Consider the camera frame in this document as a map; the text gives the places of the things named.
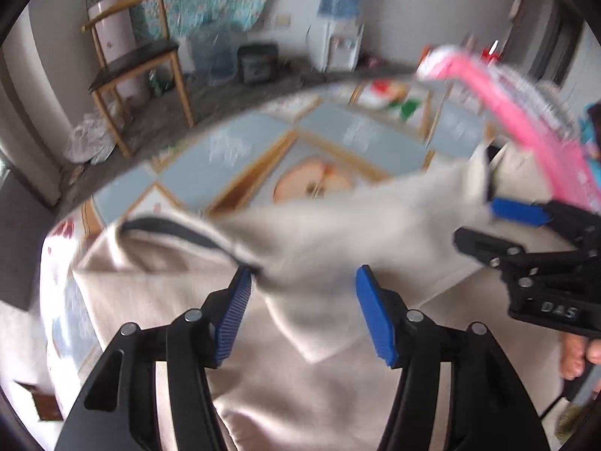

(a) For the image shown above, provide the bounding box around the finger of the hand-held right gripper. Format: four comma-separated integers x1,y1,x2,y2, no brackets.
453,226,584,268
488,196,601,245

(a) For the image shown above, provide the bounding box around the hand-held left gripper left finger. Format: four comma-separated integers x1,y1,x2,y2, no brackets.
56,265,254,451

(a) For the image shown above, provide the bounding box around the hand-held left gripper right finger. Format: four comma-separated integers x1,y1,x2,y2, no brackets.
355,264,550,451

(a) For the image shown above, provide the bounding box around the cream zip jacket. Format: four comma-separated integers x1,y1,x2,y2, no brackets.
70,143,564,451

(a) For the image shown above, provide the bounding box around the person's right hand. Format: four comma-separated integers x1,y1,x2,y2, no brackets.
559,331,601,383

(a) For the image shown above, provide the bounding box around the pink floral blanket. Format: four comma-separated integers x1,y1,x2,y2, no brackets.
415,44,601,212

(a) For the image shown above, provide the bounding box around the grey lace cloth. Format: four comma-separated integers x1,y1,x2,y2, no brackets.
493,63,583,142

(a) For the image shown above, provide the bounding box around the door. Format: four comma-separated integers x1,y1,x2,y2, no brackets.
509,0,587,95

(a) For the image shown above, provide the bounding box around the brown box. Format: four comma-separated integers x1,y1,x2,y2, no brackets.
16,380,64,421

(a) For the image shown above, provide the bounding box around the white plastic bag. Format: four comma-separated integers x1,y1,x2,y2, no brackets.
63,113,125,165

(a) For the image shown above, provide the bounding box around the white water dispenser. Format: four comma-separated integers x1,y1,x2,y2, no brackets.
307,16,366,73

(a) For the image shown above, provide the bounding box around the black box on floor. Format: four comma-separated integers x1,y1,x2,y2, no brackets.
237,43,279,85

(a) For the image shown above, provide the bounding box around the empty clear water jug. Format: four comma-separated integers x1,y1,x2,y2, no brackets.
188,26,236,86

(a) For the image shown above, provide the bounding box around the wooden chair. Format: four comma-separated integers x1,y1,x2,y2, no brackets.
82,0,195,158

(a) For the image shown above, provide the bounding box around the white cylinder tank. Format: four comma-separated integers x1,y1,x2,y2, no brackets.
87,0,151,106

